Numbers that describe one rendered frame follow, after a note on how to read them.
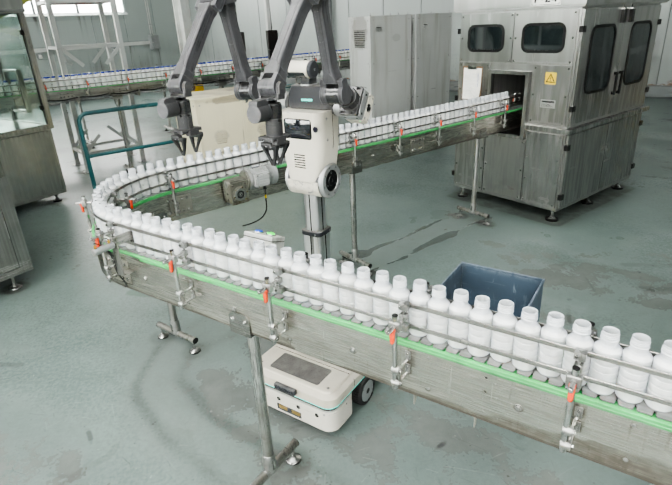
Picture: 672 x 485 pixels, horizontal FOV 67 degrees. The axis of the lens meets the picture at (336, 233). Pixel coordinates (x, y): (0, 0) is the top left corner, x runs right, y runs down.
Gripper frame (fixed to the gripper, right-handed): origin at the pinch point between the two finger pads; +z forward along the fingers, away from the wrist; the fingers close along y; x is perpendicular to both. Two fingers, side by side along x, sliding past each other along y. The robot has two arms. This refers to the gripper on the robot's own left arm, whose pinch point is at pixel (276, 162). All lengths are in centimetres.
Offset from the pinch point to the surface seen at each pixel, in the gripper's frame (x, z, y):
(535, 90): -2, 9, 357
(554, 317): -95, 26, -11
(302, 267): -20.1, 28.9, -14.2
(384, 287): -49, 28, -14
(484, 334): -79, 34, -15
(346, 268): -36.5, 25.4, -13.9
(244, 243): 4.4, 25.8, -14.2
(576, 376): -103, 32, -23
